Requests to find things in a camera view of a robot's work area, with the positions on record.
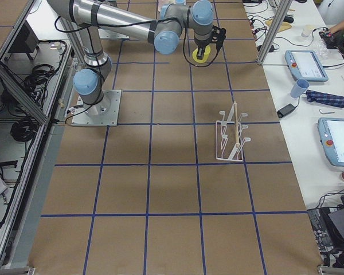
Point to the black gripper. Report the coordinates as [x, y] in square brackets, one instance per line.
[202, 46]

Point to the blue cup on desk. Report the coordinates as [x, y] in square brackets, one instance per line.
[300, 86]

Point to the teach pendant near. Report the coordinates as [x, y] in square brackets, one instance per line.
[331, 133]

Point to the white wire cup rack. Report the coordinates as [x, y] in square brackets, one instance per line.
[229, 135]

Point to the yellow plastic cup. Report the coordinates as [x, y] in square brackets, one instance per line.
[205, 58]

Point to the person hand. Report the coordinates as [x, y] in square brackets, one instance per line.
[337, 28]

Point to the aluminium frame post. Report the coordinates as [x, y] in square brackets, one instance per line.
[280, 9]

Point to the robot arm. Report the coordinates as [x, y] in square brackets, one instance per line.
[163, 33]

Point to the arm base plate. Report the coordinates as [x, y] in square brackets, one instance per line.
[105, 113]

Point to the black power adapter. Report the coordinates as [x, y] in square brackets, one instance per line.
[286, 110]

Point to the teach pendant far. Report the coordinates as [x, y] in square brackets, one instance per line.
[305, 64]

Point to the teach pendant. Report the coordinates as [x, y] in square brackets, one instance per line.
[305, 64]
[331, 133]

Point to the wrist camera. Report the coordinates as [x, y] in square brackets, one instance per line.
[218, 35]

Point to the blue checkered umbrella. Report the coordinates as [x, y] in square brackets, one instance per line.
[325, 98]

